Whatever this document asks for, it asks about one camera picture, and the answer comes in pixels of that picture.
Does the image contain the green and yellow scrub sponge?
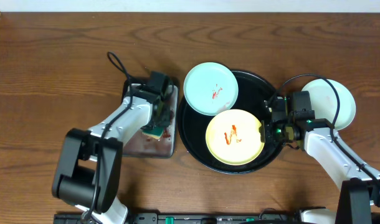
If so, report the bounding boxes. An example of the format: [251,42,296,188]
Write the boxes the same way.
[142,126,164,140]

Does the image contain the yellow plate with ketchup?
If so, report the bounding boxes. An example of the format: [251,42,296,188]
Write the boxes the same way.
[205,109,265,166]

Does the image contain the pale green cleaned plate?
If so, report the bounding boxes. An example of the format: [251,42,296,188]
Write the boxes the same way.
[302,79,356,130]

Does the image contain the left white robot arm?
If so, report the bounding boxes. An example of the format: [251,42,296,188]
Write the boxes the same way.
[52,83,178,223]

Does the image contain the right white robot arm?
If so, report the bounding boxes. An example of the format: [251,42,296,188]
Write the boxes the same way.
[261,95,380,223]

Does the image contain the metal tray of soapy water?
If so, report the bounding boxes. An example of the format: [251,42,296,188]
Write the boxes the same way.
[123,77,179,159]

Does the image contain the mint green plate with ketchup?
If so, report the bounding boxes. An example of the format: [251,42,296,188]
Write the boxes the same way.
[183,62,239,116]

